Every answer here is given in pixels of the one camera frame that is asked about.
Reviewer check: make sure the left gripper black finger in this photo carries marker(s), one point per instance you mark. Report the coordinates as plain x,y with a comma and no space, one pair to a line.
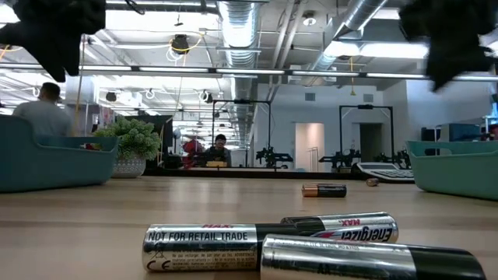
74,54
50,54

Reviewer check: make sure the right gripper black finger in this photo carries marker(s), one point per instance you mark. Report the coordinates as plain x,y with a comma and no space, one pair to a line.
451,62

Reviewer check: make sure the black background robot arm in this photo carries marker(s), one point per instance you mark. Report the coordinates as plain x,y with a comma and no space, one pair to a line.
272,156
340,158
393,158

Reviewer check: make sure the person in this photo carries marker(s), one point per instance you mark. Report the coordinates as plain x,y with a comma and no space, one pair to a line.
43,116
218,149

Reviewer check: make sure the blue-screen monitor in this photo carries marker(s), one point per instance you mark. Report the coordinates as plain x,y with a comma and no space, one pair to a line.
463,132

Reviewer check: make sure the artificial succulent in patterned pot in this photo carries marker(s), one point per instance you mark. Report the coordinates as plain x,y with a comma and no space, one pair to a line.
132,140

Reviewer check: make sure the blue-teal plastic bin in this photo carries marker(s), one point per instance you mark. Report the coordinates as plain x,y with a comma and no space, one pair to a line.
54,167

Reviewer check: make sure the green-teal plastic bin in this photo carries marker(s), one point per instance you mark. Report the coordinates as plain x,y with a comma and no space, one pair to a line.
455,175

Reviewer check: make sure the white desk calculator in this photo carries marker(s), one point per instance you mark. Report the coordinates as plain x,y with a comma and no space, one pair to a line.
385,174

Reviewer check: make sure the long LED light bar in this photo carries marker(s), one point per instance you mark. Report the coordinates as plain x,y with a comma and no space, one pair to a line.
249,71

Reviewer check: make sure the silver black Energizer battery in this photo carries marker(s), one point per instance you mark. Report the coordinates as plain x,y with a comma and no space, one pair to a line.
198,249
350,227
350,260

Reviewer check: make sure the silver ventilation duct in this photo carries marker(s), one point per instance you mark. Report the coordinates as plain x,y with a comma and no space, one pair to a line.
362,11
239,39

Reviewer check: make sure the black background rig frame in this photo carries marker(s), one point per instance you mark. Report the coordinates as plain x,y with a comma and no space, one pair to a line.
365,106
241,101

